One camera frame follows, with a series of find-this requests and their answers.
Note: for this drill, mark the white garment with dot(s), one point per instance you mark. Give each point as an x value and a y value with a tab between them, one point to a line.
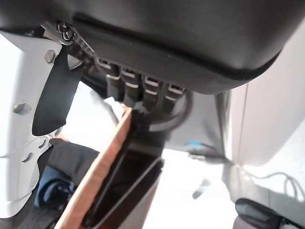
112	105

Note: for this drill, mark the black robot right foot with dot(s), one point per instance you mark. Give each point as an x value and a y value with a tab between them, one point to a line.
257	210

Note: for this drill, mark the rectangular wicker basket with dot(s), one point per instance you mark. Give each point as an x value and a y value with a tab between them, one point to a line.
107	162

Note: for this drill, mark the blue garment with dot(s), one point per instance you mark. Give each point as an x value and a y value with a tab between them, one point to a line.
54	188

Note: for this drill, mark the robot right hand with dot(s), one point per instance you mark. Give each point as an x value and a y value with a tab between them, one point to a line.
166	43

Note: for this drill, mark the grey platform with blue logo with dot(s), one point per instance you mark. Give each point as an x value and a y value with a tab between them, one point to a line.
202	119

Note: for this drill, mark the black garment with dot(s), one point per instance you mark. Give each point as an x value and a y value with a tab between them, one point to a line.
71	159

